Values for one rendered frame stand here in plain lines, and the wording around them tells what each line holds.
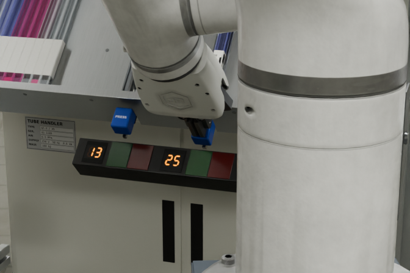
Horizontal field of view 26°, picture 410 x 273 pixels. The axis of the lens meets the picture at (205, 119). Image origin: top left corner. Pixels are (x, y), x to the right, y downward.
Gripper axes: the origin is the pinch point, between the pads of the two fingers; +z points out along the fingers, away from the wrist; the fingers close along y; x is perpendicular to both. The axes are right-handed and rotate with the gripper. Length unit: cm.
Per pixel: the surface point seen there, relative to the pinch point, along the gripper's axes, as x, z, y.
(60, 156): 11, 38, -37
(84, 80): 5.8, 2.5, -18.4
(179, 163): -4.7, 3.4, -2.3
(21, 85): 3.1, 0.3, -26.3
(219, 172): -5.4, 3.4, 3.3
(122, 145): -3.2, 3.4, -10.6
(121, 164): -5.9, 3.4, -10.0
